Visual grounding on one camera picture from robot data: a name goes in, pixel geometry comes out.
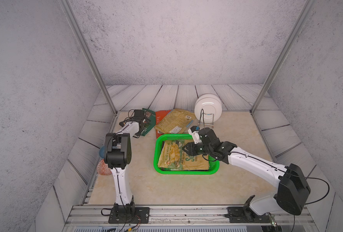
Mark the green plastic basket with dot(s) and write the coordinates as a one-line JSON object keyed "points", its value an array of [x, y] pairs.
{"points": [[213, 165]]}

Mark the tan chips bag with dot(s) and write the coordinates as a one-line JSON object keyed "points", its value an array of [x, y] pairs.
{"points": [[176, 121]]}

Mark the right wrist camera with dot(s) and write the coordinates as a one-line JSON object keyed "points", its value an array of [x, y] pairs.
{"points": [[194, 132]]}

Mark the left frame post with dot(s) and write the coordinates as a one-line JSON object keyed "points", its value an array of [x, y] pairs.
{"points": [[65, 5]]}

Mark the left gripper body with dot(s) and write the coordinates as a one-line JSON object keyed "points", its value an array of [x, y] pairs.
{"points": [[140, 131]]}

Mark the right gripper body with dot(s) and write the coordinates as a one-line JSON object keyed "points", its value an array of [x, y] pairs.
{"points": [[204, 150]]}

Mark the right frame post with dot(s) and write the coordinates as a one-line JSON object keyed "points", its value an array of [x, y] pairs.
{"points": [[297, 28]]}

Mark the white plate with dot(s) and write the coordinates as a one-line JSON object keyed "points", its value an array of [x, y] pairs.
{"points": [[209, 104]]}

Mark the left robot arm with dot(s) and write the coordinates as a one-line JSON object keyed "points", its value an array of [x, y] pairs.
{"points": [[117, 155]]}

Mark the sour cream onion chips bag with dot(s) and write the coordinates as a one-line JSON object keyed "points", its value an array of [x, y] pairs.
{"points": [[174, 158]]}

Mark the metal wire plate stand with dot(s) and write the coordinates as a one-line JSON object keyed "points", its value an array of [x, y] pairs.
{"points": [[205, 120]]}

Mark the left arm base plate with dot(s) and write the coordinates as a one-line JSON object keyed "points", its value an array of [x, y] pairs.
{"points": [[129, 215]]}

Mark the blue bowl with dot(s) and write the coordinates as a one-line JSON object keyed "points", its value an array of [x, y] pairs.
{"points": [[102, 152]]}

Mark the frame post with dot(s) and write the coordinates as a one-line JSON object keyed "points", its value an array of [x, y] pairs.
{"points": [[297, 28], [65, 5]]}

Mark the red snack bag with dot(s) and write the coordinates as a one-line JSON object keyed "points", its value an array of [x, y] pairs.
{"points": [[160, 115]]}

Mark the dark green snack bag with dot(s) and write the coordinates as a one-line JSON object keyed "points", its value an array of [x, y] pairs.
{"points": [[148, 122]]}

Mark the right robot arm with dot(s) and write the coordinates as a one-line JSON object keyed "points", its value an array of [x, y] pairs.
{"points": [[292, 188]]}

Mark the aluminium front rail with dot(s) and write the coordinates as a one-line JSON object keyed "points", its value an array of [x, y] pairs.
{"points": [[194, 218]]}

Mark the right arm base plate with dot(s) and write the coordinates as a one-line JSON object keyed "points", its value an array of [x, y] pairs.
{"points": [[245, 215]]}

